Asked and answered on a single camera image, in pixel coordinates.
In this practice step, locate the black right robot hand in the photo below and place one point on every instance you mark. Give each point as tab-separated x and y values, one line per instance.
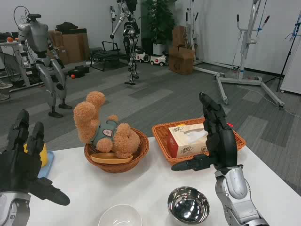
225	146

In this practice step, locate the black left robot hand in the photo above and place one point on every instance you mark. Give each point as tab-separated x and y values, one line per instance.
16	164

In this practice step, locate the white ceramic bowl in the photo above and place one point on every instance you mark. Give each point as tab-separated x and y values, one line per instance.
120	216

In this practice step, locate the shiny steel bowl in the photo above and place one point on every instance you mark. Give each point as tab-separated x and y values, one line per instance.
188	204

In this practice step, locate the yellow plastic cup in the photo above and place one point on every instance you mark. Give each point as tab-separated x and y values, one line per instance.
44	157

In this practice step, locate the light blue plastic tray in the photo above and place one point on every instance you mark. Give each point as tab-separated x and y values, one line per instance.
47	169

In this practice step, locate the tissue box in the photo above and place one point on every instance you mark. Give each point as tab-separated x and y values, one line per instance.
181	146

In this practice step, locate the rectangular orange wicker basket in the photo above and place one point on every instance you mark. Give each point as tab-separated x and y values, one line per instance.
160	131

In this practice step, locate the white metal gantry stand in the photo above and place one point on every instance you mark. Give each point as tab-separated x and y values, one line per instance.
244	77

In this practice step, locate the orange plastic plate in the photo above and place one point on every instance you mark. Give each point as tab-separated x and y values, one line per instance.
105	158

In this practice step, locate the open cardboard box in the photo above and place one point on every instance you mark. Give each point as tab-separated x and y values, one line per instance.
181	62

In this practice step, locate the round wicker basket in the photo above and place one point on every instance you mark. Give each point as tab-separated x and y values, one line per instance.
113	167

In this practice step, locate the brown teddy bear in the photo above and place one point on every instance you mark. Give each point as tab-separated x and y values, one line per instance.
122	139

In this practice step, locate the black tripod stand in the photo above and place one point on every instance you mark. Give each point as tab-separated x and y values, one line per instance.
285	61

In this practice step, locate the white toy car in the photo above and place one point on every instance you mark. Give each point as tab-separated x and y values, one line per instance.
158	60
142	56

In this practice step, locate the black floor case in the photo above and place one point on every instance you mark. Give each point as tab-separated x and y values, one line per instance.
80	70

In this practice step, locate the small upright cardboard box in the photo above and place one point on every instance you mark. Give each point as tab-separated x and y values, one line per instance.
179	35

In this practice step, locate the silver standing humanoid robot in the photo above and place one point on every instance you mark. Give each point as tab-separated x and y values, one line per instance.
37	37

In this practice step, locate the large cardboard box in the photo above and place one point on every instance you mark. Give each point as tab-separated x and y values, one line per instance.
75	47

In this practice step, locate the black folded bench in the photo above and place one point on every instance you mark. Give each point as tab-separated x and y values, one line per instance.
105	56

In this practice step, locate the potted green plant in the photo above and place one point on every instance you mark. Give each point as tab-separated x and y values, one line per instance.
160	21

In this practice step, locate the hanging black silver humanoid robot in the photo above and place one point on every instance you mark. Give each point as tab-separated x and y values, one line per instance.
130	33

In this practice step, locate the black bag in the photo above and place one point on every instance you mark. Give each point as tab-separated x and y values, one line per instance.
67	25

